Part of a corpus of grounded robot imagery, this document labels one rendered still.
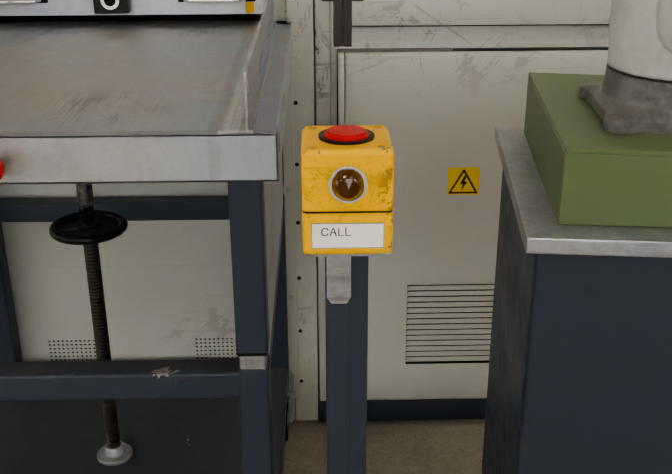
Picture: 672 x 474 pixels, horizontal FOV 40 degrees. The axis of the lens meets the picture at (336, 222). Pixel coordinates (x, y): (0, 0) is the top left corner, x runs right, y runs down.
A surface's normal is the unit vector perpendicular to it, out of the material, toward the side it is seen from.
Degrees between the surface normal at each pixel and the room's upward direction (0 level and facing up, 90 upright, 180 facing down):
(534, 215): 0
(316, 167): 90
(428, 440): 0
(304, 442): 0
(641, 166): 90
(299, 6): 90
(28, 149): 90
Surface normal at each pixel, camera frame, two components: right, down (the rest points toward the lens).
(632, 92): -0.78, 0.15
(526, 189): 0.00, -0.92
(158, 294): 0.02, 0.38
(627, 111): -0.17, -0.83
